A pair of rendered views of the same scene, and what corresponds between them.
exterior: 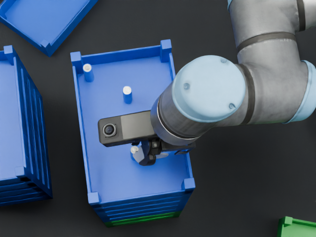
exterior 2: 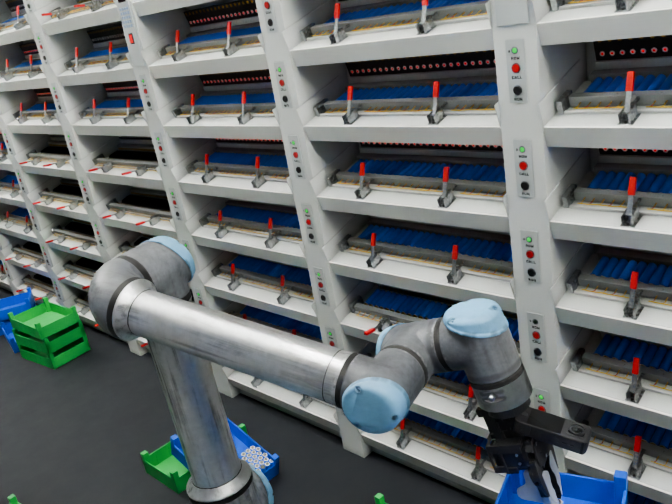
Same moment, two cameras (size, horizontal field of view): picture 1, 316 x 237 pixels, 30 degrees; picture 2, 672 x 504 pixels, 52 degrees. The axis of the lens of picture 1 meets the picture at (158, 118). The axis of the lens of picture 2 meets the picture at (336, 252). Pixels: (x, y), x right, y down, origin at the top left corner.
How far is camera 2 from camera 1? 1.22 m
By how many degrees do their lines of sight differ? 81
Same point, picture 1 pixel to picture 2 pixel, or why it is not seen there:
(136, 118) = (544, 425)
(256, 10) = (394, 362)
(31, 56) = not seen: outside the picture
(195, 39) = not seen: outside the picture
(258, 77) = (429, 324)
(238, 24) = (413, 374)
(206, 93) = (481, 304)
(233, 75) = (451, 313)
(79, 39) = not seen: outside the picture
